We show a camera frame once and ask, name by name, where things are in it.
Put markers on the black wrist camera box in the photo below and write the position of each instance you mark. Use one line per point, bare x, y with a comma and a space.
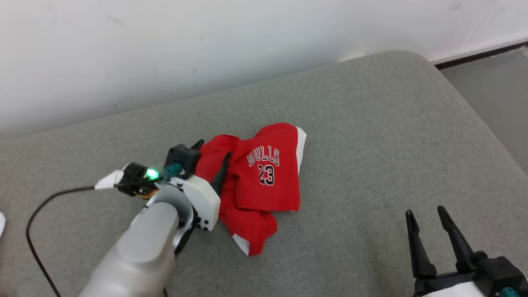
501, 272
181, 156

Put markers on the red white striped jersey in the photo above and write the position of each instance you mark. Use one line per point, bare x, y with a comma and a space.
1, 225

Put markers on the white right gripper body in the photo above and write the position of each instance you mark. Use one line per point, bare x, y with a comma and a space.
445, 286

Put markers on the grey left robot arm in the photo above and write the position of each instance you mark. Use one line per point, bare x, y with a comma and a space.
144, 247

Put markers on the red Bulls shorts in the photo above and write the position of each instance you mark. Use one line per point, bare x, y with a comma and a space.
264, 189

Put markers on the wall skirting board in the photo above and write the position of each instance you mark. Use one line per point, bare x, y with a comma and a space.
478, 53

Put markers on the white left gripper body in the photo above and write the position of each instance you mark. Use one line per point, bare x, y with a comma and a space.
202, 198

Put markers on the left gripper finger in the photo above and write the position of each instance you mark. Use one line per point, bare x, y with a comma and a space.
198, 145
221, 175

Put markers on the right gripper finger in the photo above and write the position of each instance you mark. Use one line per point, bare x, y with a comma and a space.
420, 251
458, 243

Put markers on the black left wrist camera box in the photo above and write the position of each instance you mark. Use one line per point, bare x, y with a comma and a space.
181, 156

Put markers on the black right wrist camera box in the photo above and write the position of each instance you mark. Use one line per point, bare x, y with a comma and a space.
501, 272

